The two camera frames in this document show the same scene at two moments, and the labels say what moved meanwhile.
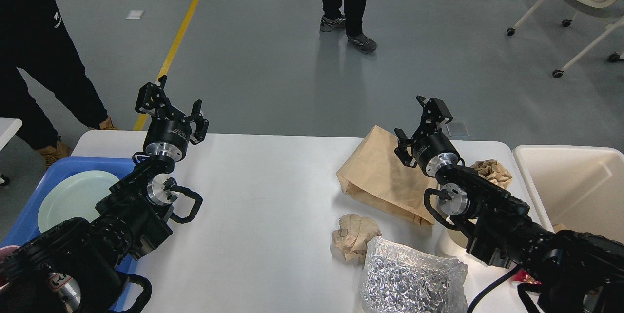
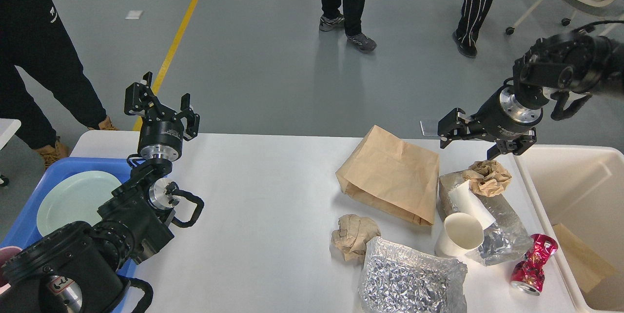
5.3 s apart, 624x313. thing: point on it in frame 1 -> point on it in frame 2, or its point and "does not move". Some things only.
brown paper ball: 352,238 does not move
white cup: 450,243 does not move
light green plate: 74,195 does not move
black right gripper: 432,150 -> 502,116
